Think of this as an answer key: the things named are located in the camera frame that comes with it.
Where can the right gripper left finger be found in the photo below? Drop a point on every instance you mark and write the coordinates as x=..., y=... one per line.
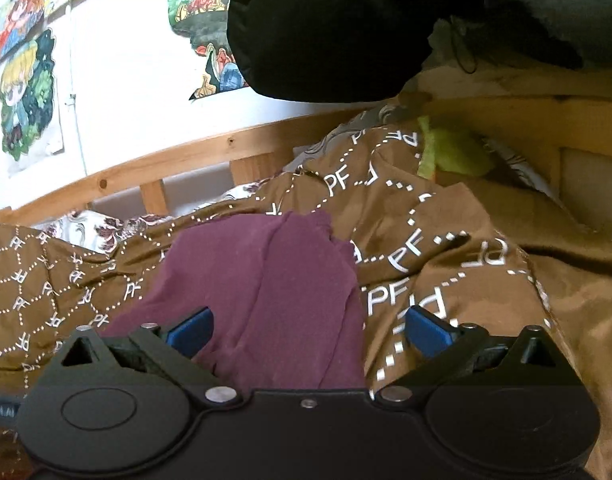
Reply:
x=168, y=351

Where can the maroon long-sleeve top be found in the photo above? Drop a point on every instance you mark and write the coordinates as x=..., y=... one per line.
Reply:
x=284, y=295

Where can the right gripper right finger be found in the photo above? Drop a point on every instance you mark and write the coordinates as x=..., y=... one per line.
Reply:
x=449, y=353

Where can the wooden bed frame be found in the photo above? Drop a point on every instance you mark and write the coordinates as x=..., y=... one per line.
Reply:
x=540, y=113

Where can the red-haired anime wall poster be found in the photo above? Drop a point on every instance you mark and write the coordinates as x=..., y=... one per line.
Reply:
x=17, y=18

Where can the colourful landscape wall poster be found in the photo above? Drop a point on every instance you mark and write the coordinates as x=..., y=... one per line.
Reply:
x=204, y=24

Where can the black puffer jacket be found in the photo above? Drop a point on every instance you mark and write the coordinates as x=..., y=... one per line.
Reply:
x=342, y=51

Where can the brown PF-print blanket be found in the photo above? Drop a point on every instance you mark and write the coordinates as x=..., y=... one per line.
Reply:
x=466, y=249

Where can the white floral bed sheet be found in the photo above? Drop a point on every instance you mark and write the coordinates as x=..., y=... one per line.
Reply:
x=101, y=233

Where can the lime green cloth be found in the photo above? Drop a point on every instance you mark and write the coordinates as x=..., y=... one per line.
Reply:
x=458, y=152

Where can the anime boy wall poster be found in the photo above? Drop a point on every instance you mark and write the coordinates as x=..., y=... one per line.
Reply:
x=30, y=117

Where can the white wall pipe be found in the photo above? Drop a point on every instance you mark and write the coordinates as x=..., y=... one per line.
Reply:
x=74, y=131

